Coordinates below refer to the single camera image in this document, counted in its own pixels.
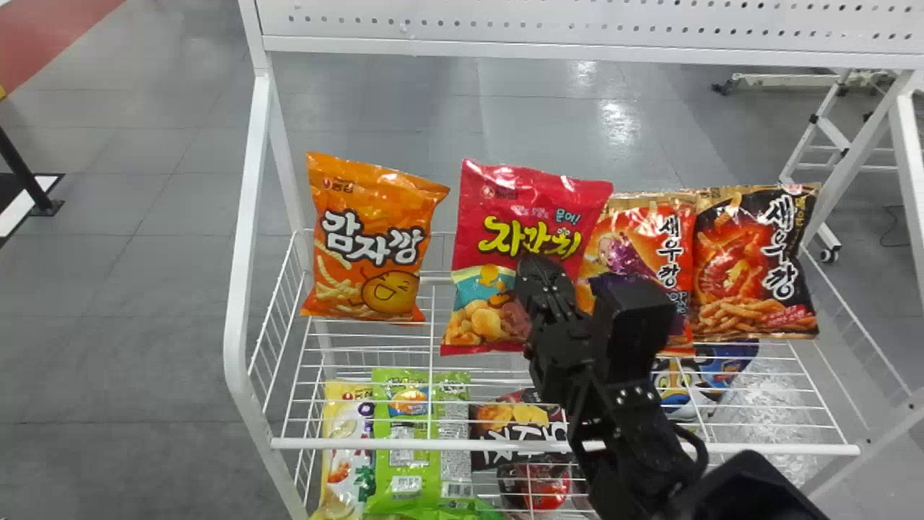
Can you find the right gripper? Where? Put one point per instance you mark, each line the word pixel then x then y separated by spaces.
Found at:
pixel 567 354

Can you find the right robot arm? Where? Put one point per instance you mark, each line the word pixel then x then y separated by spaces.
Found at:
pixel 642 462

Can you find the red and gold snack packet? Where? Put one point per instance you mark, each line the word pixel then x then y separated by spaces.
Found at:
pixel 642 238

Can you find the black and yellow snack packet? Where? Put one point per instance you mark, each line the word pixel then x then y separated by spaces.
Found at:
pixel 516 433

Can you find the blue and white snack packet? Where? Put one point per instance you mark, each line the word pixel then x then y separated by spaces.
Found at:
pixel 711 375

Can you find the orange snack packet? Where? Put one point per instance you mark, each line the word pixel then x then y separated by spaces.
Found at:
pixel 368 217

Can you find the dark red snack packet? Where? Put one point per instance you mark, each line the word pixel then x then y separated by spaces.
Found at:
pixel 541 491

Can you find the green snack packet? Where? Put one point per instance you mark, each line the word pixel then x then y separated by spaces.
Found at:
pixel 415 469

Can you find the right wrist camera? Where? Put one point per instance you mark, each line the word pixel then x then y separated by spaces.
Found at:
pixel 639 318

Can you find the white wheeled frame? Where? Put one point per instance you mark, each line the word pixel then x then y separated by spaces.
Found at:
pixel 844 144

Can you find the black post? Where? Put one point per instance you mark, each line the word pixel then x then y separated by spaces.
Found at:
pixel 22 170

